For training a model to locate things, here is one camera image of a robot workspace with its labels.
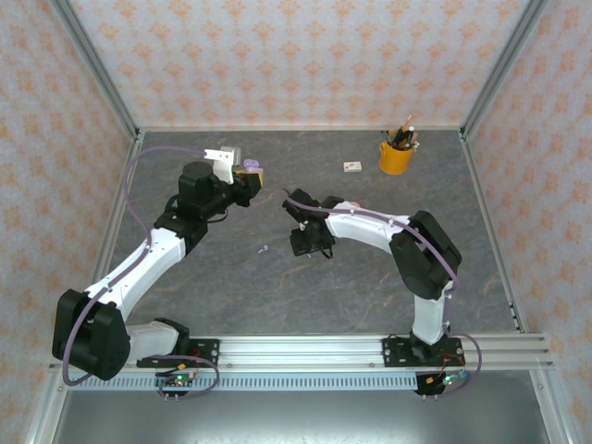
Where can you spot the purple earbud charging case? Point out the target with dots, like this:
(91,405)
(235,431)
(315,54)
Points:
(251,163)

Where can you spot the pink earbud charging case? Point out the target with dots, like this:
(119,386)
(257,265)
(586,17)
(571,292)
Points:
(354,203)

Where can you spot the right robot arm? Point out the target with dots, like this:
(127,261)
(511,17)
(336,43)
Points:
(365,226)

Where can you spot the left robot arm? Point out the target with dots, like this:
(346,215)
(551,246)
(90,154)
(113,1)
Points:
(139,263)

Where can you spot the small white cardboard box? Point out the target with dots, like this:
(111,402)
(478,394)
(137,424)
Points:
(352,166)

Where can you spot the yellow metal bucket pen holder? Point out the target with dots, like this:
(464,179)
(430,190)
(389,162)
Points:
(395,162)

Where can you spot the blue pen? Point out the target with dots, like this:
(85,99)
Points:
(386,136)

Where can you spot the black pen white cap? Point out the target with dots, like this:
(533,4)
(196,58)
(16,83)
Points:
(410,136)

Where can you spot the yellow pencil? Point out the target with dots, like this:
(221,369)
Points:
(407,125)

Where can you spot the grey metal panel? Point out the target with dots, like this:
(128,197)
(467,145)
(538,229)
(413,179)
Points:
(296,416)

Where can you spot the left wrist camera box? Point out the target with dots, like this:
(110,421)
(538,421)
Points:
(224,164)

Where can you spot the aluminium table back rail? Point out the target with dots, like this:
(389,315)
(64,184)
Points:
(324,128)

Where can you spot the aluminium table side rail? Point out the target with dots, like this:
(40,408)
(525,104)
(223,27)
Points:
(485,208)
(109,250)

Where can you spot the aluminium mounting rail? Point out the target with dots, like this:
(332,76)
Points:
(300,353)

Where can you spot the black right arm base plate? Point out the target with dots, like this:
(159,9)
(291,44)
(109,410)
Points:
(393,353)

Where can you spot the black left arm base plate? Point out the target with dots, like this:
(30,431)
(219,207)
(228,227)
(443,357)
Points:
(208,351)

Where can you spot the aluminium frame post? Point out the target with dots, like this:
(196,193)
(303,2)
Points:
(504,65)
(94,65)

